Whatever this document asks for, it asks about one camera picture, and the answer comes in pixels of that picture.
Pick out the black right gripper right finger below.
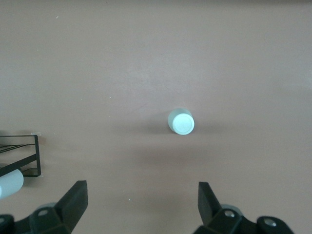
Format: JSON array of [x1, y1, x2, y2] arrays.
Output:
[[195, 181, 293, 234]]

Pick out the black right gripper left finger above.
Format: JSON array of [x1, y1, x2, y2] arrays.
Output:
[[0, 180, 88, 234]]

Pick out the pale green cup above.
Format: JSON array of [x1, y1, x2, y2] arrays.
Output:
[[167, 107, 195, 136]]

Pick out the pale grey cup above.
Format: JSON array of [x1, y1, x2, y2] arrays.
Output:
[[0, 169, 25, 200]]

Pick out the black wire cup rack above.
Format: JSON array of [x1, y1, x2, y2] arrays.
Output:
[[0, 135, 41, 177]]

